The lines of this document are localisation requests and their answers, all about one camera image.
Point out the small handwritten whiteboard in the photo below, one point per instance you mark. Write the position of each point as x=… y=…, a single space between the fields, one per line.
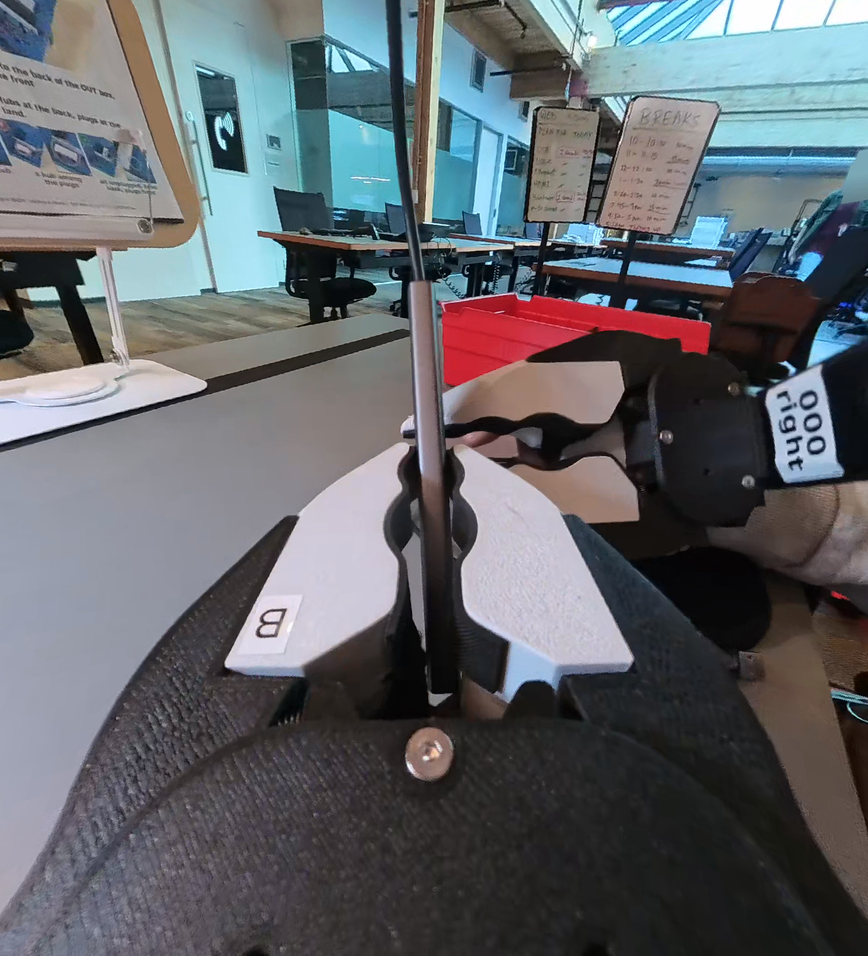
x=561 y=164

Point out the large handwritten whiteboard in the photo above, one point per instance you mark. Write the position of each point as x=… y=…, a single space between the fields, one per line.
x=658 y=164

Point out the person's right forearm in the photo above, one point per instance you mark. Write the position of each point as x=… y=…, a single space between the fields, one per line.
x=837 y=538

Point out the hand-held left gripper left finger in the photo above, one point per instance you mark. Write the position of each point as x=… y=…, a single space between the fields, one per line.
x=329 y=567

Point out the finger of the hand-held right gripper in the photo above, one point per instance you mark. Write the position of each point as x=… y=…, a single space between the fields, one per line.
x=598 y=485
x=553 y=388

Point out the wooden post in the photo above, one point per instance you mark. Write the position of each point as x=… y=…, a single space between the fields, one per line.
x=428 y=112

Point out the red plastic bin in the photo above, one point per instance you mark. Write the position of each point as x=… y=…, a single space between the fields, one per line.
x=553 y=328

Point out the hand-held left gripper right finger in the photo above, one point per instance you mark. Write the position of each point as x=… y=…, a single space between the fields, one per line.
x=538 y=582

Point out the dark grey usb hub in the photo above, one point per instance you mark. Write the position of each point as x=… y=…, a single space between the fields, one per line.
x=434 y=448

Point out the instruction sheet on clear stand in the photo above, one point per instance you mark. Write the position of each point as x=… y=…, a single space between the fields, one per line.
x=169 y=112

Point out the door with phone icon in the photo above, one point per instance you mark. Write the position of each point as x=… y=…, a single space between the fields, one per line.
x=221 y=127

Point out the laminated instruction sign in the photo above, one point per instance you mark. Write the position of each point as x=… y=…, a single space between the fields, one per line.
x=46 y=112

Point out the black office chair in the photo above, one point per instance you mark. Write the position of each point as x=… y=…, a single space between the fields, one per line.
x=307 y=239

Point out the white sign stand base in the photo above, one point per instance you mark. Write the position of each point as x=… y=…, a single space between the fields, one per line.
x=143 y=388

